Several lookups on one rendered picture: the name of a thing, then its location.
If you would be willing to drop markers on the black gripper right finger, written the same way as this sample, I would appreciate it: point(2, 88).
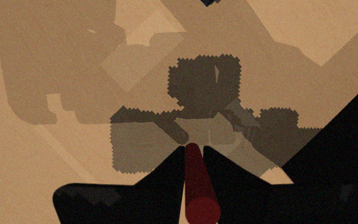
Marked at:
point(247, 199)

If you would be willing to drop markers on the dark red peg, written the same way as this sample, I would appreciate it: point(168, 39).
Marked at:
point(201, 205)

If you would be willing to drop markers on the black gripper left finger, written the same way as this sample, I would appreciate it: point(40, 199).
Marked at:
point(155, 199)

